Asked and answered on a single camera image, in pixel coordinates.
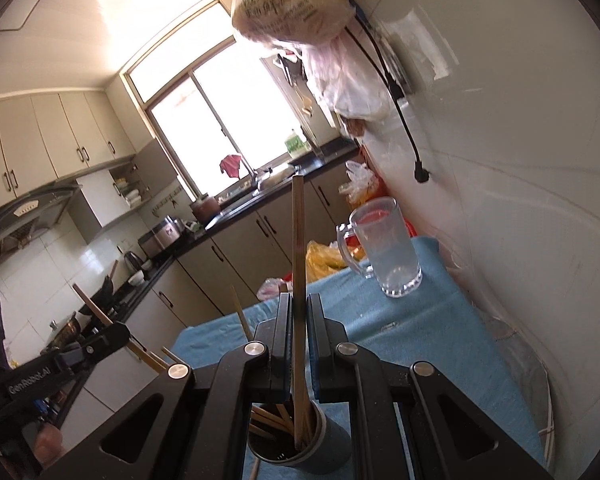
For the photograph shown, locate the wooden chopstick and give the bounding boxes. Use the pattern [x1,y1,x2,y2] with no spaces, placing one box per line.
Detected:
[291,176,311,448]
[249,457,261,480]
[72,284,168,373]

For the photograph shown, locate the lower kitchen cabinets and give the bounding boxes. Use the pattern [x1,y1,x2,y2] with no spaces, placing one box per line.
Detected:
[59,181,291,446]

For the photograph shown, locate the kitchen cabinets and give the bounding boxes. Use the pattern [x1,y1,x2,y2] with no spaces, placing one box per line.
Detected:
[0,91,175,238]
[59,181,291,446]

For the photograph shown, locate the upper kitchen cabinets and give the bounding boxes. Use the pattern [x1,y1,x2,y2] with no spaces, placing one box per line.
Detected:
[0,91,175,238]

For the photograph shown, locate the kitchen window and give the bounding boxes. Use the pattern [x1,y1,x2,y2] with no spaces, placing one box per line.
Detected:
[124,0,308,196]

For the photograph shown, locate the person's left hand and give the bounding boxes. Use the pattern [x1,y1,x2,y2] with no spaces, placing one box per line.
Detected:
[33,424,64,467]

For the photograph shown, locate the chopstick in holder far left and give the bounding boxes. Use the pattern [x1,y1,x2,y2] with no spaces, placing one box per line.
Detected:
[251,406,294,434]

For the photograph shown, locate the steel pot with lid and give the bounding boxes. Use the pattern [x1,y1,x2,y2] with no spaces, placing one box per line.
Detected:
[46,312,81,349]

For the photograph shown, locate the dark perforated utensil holder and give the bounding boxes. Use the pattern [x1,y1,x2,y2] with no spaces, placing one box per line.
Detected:
[248,401,352,476]

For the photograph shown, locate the chopstick in holder leaning left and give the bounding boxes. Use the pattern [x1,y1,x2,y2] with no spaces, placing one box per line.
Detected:
[230,285,253,341]

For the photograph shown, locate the blue table cloth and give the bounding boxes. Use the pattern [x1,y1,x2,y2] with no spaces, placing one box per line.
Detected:
[171,236,546,479]

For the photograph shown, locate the black wok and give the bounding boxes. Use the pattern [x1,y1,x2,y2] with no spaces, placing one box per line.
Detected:
[91,260,119,311]

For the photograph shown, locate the range hood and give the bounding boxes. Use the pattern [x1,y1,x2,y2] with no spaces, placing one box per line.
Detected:
[0,183,81,265]

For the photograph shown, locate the electric kettle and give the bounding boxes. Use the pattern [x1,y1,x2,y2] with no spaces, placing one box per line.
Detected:
[123,250,144,274]

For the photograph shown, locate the clear glass mug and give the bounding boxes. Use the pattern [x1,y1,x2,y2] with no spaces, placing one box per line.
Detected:
[336,197,422,298]

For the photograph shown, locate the yellow plastic bag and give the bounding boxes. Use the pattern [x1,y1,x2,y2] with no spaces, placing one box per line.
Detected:
[306,240,349,284]

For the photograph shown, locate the silver rice cooker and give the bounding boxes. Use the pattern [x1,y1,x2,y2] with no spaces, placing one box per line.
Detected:
[137,216,184,259]

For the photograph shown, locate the brown clay pot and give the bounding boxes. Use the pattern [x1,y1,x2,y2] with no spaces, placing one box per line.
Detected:
[189,193,221,226]

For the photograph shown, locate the pink cloth at window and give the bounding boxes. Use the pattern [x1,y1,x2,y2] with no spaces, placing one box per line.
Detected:
[220,154,242,179]

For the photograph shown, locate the pink hanging plastic bag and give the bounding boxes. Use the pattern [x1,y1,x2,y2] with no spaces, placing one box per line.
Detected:
[291,34,392,122]

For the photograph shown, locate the black power cable with plug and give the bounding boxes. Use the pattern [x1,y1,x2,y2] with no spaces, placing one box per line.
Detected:
[343,16,430,184]

